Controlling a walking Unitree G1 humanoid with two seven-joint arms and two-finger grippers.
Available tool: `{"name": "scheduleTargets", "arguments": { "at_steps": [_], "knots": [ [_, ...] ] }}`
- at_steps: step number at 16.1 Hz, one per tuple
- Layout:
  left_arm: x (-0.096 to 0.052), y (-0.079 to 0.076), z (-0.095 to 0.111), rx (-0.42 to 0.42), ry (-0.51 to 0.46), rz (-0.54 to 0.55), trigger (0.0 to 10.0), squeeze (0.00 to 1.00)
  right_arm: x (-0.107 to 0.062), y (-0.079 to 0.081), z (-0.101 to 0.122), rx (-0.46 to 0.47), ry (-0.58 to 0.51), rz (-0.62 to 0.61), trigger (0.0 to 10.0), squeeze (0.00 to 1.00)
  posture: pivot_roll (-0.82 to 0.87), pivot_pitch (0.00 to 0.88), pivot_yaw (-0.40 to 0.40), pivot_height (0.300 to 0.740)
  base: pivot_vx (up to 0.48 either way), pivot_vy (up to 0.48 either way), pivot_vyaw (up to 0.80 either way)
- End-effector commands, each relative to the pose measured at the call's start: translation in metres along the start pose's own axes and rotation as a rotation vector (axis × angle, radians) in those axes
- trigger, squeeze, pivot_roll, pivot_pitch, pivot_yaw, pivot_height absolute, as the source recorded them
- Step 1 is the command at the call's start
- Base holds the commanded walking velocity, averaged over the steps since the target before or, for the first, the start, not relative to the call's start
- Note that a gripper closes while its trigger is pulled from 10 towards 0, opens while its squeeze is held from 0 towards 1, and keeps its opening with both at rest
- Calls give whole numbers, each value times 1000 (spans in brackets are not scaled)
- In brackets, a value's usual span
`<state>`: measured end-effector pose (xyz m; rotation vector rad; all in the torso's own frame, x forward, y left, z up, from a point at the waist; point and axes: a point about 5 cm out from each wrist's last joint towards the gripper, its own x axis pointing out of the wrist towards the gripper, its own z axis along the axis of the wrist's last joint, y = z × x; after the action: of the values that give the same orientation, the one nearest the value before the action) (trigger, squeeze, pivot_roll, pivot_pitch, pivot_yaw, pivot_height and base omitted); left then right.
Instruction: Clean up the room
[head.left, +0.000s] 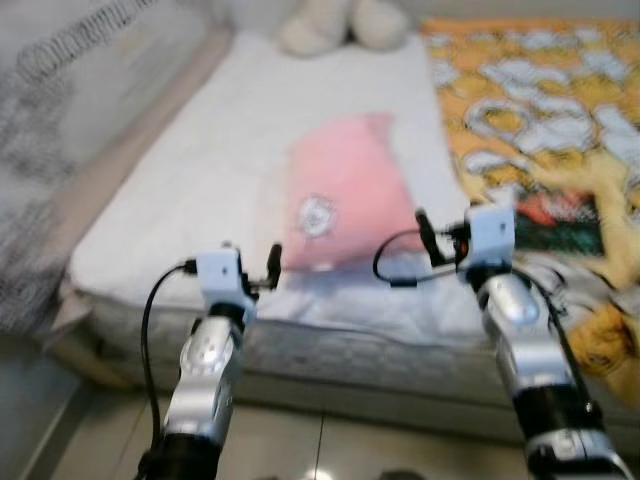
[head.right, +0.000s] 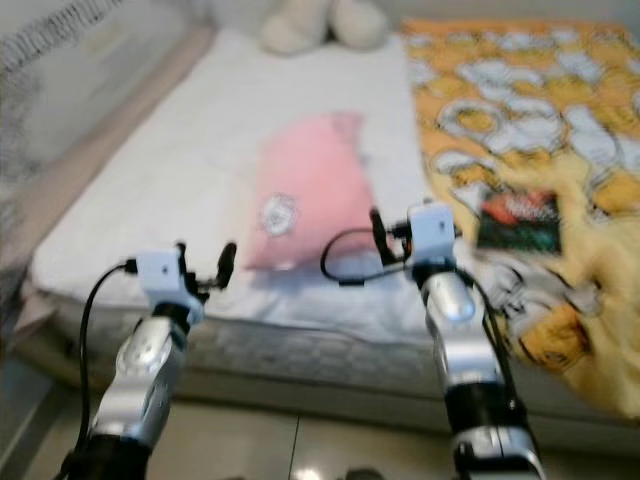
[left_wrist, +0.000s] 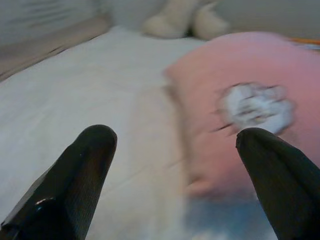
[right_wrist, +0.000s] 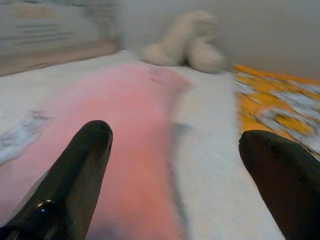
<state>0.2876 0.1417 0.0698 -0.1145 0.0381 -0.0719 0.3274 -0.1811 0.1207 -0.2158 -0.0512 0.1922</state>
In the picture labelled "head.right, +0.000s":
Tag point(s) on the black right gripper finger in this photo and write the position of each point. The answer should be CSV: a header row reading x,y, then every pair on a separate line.
x,y
379,235

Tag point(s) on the pink pillow with fist print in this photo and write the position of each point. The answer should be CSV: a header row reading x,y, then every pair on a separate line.
x,y
310,190

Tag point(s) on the dark red-green cover book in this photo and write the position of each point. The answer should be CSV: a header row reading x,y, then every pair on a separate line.
x,y
518,222

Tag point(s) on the yellow cartoon egg blanket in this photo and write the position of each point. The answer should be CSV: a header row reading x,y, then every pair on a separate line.
x,y
520,100

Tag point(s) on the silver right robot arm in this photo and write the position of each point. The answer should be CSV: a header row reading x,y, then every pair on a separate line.
x,y
465,350

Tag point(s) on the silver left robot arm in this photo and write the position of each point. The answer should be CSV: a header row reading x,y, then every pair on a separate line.
x,y
145,370

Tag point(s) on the white quilted mattress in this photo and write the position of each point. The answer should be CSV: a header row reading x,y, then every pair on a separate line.
x,y
190,150

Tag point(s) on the beige bed base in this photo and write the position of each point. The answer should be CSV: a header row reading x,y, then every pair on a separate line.
x,y
310,400

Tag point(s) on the grey printed headboard panel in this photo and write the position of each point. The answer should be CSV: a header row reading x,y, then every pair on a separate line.
x,y
70,80

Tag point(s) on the beige plush toy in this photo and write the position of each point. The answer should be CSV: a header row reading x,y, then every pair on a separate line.
x,y
305,30

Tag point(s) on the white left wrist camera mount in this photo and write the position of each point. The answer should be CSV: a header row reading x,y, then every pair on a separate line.
x,y
160,272

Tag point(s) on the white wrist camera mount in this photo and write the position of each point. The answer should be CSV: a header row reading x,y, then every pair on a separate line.
x,y
432,232
160,272

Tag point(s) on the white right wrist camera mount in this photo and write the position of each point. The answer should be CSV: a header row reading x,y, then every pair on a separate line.
x,y
432,232

